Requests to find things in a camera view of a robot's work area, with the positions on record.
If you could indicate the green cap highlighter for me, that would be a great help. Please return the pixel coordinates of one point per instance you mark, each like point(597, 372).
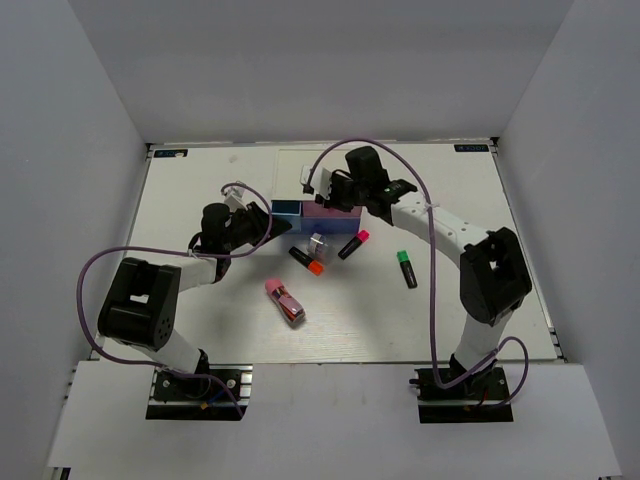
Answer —
point(407, 269)

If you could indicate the white drawer organizer box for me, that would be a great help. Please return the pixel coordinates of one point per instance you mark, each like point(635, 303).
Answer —
point(289, 166)

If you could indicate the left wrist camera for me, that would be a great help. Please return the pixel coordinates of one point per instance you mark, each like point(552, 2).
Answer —
point(233, 196)

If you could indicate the pink drawer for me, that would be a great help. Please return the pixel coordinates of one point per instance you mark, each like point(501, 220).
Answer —
point(314, 210)

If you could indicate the pink cap clip tube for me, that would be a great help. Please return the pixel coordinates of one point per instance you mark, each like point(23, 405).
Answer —
point(291, 310)

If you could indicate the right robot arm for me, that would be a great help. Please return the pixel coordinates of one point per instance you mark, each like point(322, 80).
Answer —
point(493, 275)

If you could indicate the right corner label sticker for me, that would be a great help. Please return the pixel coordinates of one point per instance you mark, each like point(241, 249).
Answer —
point(468, 148)

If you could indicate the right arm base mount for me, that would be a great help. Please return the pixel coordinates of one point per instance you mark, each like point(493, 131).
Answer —
point(479, 399)

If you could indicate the corner label sticker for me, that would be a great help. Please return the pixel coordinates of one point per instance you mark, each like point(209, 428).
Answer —
point(170, 153)
point(468, 148)

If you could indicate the left corner label sticker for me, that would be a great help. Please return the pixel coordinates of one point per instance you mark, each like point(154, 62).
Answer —
point(170, 153)

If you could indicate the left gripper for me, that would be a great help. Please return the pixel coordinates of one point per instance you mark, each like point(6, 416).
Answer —
point(256, 216)

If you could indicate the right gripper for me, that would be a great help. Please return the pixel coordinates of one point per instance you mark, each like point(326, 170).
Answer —
point(333, 201)

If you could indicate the wide blue drawer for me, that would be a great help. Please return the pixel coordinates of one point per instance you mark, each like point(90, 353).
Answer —
point(330, 225)

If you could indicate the orange cap highlighter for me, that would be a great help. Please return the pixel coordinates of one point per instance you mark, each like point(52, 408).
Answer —
point(306, 261)

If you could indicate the pink cap highlighter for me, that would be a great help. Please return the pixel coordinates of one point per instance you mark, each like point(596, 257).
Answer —
point(354, 243)

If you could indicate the small blue drawer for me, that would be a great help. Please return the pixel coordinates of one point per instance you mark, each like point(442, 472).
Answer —
point(290, 211)

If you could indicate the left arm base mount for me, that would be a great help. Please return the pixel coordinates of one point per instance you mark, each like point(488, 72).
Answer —
point(173, 398)

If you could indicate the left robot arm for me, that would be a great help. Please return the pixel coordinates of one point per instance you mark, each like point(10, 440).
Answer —
point(140, 306)

